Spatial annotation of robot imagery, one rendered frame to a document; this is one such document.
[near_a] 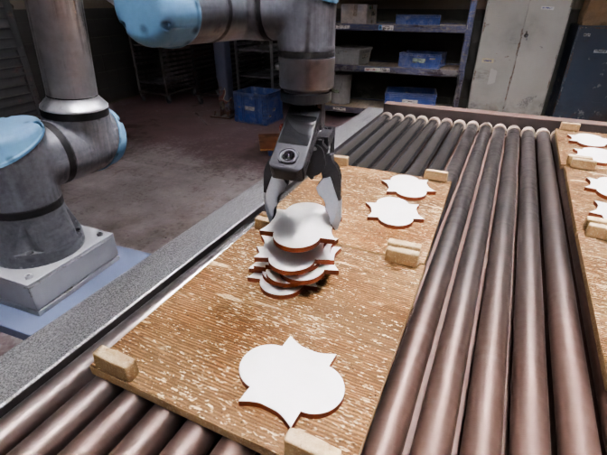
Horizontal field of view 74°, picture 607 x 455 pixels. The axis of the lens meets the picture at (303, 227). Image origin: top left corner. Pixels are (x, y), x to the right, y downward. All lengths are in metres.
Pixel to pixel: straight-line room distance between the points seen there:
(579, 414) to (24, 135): 0.86
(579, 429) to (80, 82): 0.89
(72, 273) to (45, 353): 0.21
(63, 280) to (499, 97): 5.02
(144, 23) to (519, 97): 5.09
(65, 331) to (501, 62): 5.06
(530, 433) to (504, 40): 4.93
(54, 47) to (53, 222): 0.29
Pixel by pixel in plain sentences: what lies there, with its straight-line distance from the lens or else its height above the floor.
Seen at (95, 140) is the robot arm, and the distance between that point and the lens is 0.86.
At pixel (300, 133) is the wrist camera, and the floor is 1.19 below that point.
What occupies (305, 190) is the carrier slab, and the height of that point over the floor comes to 0.94.
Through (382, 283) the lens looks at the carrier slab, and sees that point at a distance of 0.69.
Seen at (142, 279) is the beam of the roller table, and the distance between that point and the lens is 0.77.
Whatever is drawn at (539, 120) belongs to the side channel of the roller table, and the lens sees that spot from 1.83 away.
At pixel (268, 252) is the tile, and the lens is 0.65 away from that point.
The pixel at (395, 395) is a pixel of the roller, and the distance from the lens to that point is 0.55.
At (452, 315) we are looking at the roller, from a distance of 0.68.
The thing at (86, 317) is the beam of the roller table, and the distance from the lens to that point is 0.72.
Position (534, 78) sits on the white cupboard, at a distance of 5.38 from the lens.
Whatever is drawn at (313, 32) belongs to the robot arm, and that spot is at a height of 1.31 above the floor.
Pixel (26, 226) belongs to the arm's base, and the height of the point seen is 1.01.
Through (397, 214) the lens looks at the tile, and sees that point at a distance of 0.88.
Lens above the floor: 1.34
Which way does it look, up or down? 29 degrees down
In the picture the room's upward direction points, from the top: straight up
